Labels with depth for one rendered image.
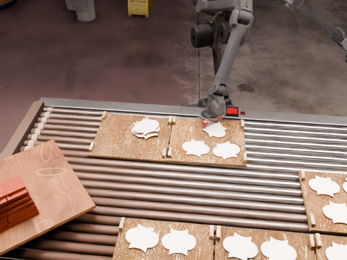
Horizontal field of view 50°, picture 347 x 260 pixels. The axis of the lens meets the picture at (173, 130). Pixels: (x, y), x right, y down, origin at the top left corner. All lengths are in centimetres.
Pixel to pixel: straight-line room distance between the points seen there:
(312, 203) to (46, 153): 129
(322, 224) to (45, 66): 365
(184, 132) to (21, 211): 96
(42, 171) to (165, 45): 329
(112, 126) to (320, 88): 274
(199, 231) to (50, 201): 65
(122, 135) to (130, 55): 266
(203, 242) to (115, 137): 79
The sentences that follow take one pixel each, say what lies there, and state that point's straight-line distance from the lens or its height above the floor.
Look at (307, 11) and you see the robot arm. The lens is 218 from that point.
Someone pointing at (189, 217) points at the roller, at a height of 92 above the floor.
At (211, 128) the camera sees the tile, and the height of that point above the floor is 94.
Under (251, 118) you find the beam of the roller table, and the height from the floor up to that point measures 92.
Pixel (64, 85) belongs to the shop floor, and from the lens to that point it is 425.
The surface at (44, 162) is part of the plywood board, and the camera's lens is 188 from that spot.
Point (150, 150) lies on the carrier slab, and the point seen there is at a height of 94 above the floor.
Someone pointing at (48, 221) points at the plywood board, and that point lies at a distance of 165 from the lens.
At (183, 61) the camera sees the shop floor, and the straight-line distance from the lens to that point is 452.
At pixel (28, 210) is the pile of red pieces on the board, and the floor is 109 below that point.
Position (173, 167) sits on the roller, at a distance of 193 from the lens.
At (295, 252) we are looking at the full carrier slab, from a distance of 168.
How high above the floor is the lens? 234
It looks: 42 degrees down
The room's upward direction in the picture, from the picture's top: straight up
